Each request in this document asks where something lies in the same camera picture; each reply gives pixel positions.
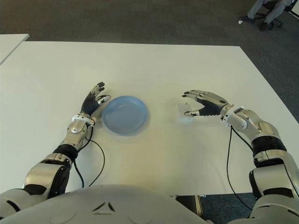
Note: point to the white square charger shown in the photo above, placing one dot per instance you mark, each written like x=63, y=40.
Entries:
x=184, y=107

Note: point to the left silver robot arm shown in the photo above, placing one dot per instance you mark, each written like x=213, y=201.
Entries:
x=77, y=133

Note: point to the grey robot torso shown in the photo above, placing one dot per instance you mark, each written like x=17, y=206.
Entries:
x=105, y=205

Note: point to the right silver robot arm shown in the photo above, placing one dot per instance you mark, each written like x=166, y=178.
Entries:
x=268, y=130

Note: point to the white side table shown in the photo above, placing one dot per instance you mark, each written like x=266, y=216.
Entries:
x=11, y=44

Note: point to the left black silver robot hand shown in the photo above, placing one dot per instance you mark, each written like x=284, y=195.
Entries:
x=90, y=105

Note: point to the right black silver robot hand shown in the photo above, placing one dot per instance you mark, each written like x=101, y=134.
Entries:
x=215, y=102

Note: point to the blue round plate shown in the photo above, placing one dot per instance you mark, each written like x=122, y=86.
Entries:
x=126, y=115

